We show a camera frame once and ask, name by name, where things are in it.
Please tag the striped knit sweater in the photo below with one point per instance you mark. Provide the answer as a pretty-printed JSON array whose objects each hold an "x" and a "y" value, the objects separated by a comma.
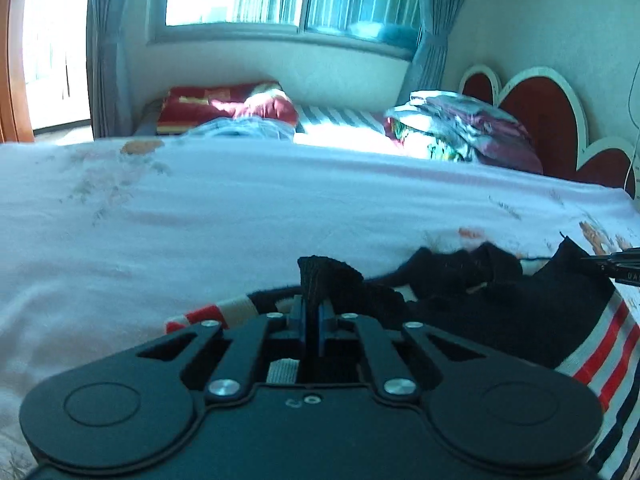
[{"x": 530, "y": 310}]

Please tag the stack of folded bedding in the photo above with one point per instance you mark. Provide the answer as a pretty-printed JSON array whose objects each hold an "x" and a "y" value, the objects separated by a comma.
[{"x": 465, "y": 130}]

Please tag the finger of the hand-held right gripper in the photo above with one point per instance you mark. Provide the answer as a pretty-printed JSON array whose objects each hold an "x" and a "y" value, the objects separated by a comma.
[{"x": 602, "y": 262}]

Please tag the floral bed sheet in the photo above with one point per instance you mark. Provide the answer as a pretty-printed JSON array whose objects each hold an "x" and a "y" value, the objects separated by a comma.
[{"x": 225, "y": 220}]

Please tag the folded red blanket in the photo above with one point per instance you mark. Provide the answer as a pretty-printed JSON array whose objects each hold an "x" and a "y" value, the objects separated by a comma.
[{"x": 220, "y": 105}]

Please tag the brown wooden door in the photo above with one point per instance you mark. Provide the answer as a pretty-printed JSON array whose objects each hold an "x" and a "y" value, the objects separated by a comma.
[{"x": 11, "y": 60}]

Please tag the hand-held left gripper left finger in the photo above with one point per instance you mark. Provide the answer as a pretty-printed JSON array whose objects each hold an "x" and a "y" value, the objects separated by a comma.
[{"x": 299, "y": 327}]

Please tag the blue cloth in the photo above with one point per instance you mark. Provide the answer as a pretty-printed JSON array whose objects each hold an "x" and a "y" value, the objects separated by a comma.
[{"x": 245, "y": 129}]

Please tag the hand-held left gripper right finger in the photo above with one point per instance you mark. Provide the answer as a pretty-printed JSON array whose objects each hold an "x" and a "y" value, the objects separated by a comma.
[{"x": 327, "y": 326}]

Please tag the blue curtain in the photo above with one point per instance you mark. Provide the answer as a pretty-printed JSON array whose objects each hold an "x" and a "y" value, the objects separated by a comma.
[
  {"x": 112, "y": 50},
  {"x": 435, "y": 35}
]

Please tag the red scalloped headboard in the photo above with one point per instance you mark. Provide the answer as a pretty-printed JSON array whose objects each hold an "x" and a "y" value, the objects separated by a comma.
[{"x": 540, "y": 110}]

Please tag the striped mattress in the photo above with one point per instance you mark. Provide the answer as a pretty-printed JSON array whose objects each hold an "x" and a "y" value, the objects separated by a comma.
[{"x": 345, "y": 125}]

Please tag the teal cloth on windowsill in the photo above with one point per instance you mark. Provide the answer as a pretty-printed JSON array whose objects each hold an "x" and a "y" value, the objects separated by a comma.
[{"x": 392, "y": 36}]

